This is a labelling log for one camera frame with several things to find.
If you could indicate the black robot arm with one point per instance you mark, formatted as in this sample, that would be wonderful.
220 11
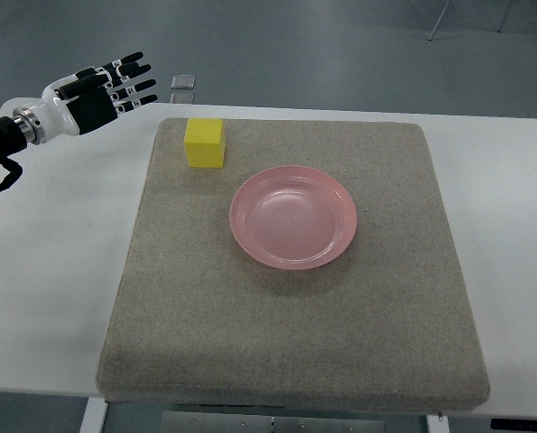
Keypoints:
16 132

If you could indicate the pink plastic plate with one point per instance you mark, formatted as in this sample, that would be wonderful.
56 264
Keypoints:
293 218

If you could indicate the metal chair leg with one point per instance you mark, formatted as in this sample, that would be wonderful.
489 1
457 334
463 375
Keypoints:
436 26

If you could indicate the beige fabric mat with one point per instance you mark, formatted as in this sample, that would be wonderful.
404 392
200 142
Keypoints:
386 325

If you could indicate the clear floor socket cover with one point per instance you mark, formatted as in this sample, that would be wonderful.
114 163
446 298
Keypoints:
183 81

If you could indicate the yellow foam block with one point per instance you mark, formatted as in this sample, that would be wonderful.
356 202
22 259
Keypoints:
205 143

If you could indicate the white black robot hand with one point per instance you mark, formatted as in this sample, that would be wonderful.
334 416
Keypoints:
96 96

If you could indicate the metal table frame bar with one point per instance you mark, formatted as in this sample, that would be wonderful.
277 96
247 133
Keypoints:
192 422

